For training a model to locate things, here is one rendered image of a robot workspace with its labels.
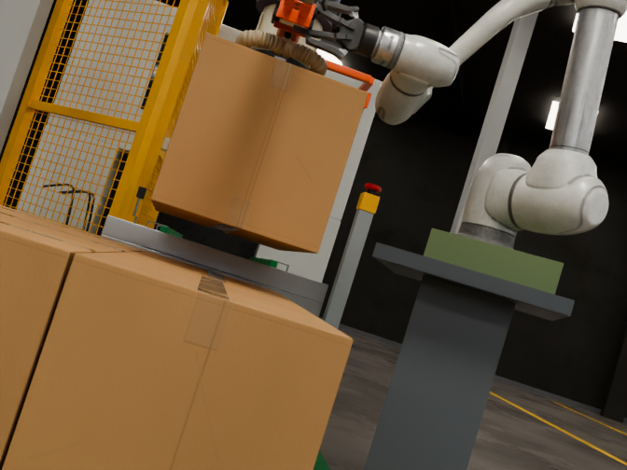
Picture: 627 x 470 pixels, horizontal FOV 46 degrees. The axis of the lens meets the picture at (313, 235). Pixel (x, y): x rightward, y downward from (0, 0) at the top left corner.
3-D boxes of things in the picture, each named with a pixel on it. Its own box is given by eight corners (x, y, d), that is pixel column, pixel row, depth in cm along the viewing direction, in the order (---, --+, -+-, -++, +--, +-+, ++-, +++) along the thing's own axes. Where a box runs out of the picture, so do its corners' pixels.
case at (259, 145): (155, 210, 223) (196, 86, 226) (280, 250, 230) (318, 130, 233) (149, 199, 164) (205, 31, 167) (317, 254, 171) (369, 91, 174)
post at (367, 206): (284, 435, 288) (360, 192, 294) (300, 440, 289) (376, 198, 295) (285, 440, 281) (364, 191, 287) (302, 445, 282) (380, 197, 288)
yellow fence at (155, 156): (109, 322, 450) (216, 1, 463) (125, 326, 451) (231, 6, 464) (75, 347, 334) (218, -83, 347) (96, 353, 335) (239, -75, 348)
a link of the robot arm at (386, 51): (397, 63, 174) (372, 55, 174) (387, 73, 183) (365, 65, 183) (408, 28, 175) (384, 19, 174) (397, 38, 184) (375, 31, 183)
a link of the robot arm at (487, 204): (483, 235, 219) (504, 164, 220) (535, 242, 204) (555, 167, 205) (448, 219, 209) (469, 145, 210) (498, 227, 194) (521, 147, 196)
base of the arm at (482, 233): (517, 264, 216) (522, 245, 216) (512, 254, 195) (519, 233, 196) (456, 248, 222) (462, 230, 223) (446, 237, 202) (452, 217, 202)
